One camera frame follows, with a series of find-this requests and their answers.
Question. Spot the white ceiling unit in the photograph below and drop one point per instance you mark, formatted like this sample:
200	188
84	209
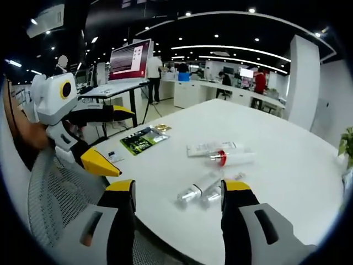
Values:
47	20

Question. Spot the grey mesh office chair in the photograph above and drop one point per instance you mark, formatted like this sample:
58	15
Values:
55	193

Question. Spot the small blue-marked skincare sachet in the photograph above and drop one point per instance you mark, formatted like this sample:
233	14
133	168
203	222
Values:
115	157

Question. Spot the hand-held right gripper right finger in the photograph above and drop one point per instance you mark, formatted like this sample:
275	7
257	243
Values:
248	220

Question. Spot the small bright screen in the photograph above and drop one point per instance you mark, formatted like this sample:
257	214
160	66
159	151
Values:
246	72

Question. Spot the gold skincare packet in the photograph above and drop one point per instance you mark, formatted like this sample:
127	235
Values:
162	127

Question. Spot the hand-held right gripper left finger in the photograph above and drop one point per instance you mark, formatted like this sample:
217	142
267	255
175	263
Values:
115	220

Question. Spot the green skincare packet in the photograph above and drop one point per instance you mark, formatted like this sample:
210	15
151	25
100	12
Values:
142	140

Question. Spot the red-ringed white skincare bottle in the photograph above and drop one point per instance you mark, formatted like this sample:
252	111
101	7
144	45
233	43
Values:
237	158

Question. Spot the white skincare tube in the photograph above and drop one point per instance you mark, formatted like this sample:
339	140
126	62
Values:
209	148

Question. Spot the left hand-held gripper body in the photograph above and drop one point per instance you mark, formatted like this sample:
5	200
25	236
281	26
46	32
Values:
56	96

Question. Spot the large white-framed monitor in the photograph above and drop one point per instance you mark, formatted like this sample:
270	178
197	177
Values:
129	60

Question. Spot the green potted plant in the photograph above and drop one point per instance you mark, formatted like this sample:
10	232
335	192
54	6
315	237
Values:
347	146

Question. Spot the white standing desk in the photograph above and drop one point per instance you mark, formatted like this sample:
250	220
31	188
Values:
113	89

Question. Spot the long white counter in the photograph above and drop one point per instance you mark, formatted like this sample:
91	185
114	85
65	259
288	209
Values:
198	92

